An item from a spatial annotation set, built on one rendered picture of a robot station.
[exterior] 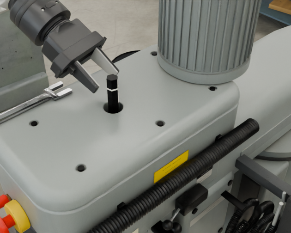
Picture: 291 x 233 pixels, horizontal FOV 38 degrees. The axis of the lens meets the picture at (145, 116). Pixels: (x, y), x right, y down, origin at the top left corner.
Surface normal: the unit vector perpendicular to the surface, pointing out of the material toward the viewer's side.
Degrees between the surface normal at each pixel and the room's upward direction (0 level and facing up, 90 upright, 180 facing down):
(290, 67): 0
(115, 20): 0
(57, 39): 30
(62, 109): 0
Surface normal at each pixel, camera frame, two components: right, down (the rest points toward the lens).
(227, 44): 0.29, 0.62
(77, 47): 0.42, -0.47
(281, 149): 0.00, -0.76
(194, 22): -0.39, 0.60
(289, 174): 0.26, 0.36
